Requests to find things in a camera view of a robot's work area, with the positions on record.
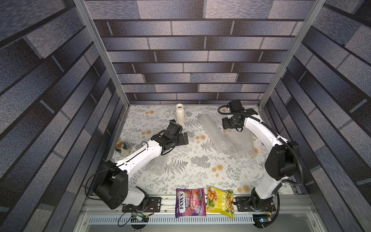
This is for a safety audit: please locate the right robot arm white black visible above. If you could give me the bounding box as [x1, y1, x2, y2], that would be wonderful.
[217, 100, 304, 212]

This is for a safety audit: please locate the purple Fox's candy bag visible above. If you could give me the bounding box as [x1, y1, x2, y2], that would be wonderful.
[175, 188, 206, 218]

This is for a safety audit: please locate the white ribbed vase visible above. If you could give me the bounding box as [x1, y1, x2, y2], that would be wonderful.
[176, 103, 185, 126]

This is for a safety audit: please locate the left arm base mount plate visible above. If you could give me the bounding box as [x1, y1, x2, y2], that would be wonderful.
[122, 197, 162, 213]

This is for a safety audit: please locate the bubble wrap sheet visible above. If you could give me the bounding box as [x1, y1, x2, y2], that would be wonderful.
[224, 129, 255, 159]

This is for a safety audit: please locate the yellow snack bag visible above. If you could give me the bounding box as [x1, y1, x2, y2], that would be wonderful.
[206, 186, 234, 218]

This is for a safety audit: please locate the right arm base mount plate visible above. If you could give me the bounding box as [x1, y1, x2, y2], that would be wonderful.
[234, 196, 276, 213]

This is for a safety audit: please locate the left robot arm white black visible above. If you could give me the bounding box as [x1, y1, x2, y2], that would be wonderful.
[93, 119, 188, 211]

